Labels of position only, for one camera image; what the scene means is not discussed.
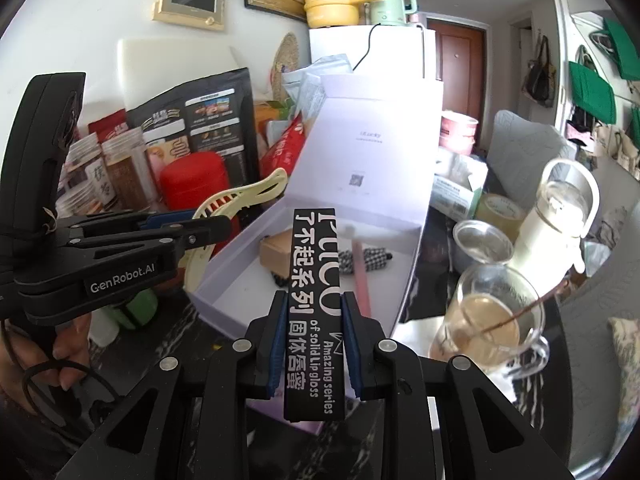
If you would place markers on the white fridge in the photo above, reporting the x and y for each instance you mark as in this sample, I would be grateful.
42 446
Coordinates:
400 50

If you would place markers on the green tote bag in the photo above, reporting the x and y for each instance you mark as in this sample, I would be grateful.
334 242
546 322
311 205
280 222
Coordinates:
592 90

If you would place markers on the yellow electric pot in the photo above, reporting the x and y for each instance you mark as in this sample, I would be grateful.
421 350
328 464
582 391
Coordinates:
330 10

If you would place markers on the glass mug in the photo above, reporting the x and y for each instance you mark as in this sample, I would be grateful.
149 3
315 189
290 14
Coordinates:
480 330

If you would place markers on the black polka-dot scrunchie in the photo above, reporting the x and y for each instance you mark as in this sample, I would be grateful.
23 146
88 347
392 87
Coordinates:
278 280

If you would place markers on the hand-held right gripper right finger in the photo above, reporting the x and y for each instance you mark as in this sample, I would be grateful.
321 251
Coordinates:
351 345

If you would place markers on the beige tote bag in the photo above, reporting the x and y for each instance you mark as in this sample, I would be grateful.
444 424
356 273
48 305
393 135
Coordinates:
615 147

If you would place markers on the small pink cup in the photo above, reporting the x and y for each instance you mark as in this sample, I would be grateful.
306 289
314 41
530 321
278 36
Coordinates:
417 21

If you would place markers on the small brown box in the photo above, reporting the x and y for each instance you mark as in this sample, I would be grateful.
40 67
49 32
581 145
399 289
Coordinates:
275 255

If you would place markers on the red snack packet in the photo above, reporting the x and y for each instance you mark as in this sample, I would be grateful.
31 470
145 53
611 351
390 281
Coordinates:
280 150

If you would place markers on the clear labelled plastic jar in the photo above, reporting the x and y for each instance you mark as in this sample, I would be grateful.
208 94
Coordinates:
87 180
127 175

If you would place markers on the pink paper cup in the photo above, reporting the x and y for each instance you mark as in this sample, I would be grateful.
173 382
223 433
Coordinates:
457 135

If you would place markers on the grey chair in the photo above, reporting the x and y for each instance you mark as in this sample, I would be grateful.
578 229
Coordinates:
525 145
600 320

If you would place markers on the clear lidded plastic cup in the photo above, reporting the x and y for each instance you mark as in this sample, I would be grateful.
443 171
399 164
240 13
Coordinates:
482 245

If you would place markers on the white water bottle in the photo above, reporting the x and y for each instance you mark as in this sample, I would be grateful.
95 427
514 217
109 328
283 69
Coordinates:
540 245

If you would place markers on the person's left hand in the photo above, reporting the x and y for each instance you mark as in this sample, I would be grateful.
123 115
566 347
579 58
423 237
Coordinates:
67 355

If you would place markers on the clear tape roll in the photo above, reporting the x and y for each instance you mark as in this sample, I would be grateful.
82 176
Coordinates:
500 210

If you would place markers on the round woven straw mat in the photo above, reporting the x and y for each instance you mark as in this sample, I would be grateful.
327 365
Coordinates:
286 60

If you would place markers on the orange box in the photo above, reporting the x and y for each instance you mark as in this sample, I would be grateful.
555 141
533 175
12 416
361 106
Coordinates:
265 115

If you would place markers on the pink stick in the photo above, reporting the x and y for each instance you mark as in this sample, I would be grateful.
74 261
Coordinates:
361 280

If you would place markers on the white napkin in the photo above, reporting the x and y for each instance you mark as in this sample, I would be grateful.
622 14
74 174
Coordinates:
415 335

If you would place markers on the white gift box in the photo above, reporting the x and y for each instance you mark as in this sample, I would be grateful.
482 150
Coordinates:
370 170

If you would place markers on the white carton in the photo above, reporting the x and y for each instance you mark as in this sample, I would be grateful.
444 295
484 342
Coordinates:
455 195

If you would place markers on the cream hair claw clip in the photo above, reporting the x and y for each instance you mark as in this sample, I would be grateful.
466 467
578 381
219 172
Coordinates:
250 195

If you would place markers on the grey clothes heap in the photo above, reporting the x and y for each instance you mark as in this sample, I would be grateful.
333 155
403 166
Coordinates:
612 227

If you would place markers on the pale green plastic container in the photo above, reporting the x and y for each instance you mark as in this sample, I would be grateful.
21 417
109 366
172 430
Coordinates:
135 310

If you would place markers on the brown door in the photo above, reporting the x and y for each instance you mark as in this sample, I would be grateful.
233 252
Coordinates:
460 75

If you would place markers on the red canister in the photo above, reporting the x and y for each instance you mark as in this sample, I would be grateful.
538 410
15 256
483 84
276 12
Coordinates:
192 180

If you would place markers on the white plastic packets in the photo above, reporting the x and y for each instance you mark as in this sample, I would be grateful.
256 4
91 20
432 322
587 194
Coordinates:
310 80

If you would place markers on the gold spoon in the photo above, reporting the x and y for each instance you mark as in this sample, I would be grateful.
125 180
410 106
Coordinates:
530 305

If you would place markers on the floral cushion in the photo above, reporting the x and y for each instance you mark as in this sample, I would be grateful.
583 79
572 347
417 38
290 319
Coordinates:
627 355

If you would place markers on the black snack pouch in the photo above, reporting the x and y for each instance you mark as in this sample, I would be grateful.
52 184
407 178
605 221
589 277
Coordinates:
220 110

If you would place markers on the small white bottle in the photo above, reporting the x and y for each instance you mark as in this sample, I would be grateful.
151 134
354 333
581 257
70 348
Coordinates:
102 327

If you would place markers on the dark red packet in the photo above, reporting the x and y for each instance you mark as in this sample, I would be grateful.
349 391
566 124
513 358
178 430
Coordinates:
107 125

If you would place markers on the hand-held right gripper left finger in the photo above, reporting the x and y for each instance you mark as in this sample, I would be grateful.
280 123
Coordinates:
277 345

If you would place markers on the pale green electric kettle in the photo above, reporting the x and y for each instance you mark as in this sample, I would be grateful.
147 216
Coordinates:
387 5

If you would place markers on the black white checkered hair bow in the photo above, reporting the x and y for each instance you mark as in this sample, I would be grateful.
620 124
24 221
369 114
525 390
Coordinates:
375 257

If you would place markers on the black lip gloss box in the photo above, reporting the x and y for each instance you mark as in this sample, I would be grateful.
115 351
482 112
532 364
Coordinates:
312 310

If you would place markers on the hanging dark handbags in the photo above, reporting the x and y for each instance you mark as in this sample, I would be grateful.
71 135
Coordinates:
537 80

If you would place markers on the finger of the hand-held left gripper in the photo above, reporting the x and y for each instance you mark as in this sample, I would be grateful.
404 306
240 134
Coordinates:
200 235
125 221

